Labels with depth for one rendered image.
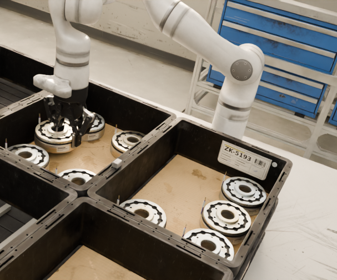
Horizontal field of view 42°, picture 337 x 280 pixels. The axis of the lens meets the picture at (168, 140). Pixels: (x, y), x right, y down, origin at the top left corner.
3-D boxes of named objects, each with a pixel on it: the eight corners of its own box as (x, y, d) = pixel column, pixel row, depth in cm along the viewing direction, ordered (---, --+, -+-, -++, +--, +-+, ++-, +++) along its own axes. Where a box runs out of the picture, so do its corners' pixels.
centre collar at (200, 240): (203, 234, 86) (204, 231, 85) (225, 247, 84) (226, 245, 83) (190, 247, 82) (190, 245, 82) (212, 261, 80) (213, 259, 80)
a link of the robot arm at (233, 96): (236, 38, 118) (221, 96, 126) (229, 46, 109) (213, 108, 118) (270, 46, 116) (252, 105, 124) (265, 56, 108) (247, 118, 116)
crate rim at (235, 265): (177, 123, 112) (179, 115, 111) (291, 169, 103) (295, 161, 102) (81, 203, 80) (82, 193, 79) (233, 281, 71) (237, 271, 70)
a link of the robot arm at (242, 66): (157, 36, 113) (169, 28, 121) (246, 95, 112) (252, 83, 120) (174, 4, 108) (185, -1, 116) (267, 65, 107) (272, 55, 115)
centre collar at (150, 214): (136, 204, 90) (136, 201, 90) (157, 214, 88) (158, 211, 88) (124, 217, 86) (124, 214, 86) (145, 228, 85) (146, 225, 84)
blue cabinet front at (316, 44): (206, 80, 290) (226, -6, 262) (315, 118, 270) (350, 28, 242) (205, 81, 288) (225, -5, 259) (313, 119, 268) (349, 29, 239)
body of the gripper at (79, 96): (97, 81, 98) (94, 118, 103) (67, 68, 101) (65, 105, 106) (75, 91, 92) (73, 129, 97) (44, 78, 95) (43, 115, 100)
